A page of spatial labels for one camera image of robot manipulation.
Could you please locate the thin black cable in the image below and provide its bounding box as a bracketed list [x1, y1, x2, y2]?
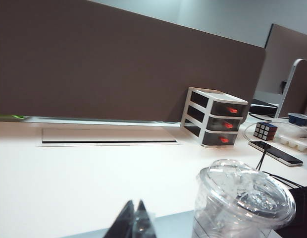
[255, 148, 303, 189]

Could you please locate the black boxy device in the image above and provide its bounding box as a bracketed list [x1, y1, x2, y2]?
[249, 98, 279, 116]

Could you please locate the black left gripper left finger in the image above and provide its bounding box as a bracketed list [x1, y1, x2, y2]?
[111, 200, 136, 238]

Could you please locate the dark translucent drawer red handle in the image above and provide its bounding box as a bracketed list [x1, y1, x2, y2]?
[190, 90, 248, 117]
[188, 105, 244, 131]
[184, 119, 240, 146]

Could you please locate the bright green flat item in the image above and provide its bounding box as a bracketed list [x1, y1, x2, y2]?
[0, 114, 29, 121]

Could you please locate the white desk cable flap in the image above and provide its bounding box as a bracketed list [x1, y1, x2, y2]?
[38, 127, 180, 147]

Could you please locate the black smartphone white edge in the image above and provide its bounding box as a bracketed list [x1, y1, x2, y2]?
[248, 140, 304, 167]

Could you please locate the brown side panel white frame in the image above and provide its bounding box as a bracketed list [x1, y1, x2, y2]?
[274, 59, 307, 119]

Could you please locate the white ice cube tray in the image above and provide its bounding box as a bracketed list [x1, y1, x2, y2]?
[277, 132, 307, 152]

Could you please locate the blue small box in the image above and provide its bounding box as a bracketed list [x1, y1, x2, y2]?
[288, 113, 307, 127]

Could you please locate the black mouse pad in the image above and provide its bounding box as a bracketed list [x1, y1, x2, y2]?
[274, 184, 307, 238]

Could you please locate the small three-drawer organizer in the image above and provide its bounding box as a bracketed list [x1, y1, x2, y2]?
[181, 86, 250, 149]

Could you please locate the clear plastic lidded cup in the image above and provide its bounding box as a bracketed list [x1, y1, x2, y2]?
[192, 158, 297, 238]

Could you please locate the long brown desk partition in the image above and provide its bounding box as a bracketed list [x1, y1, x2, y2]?
[0, 0, 268, 123]

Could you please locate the Rubik's cube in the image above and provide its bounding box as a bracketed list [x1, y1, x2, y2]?
[254, 121, 278, 141]

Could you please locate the brown partition black edge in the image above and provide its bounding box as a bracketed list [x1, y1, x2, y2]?
[254, 23, 307, 96]

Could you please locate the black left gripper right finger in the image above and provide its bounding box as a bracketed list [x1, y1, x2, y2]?
[135, 199, 158, 238]

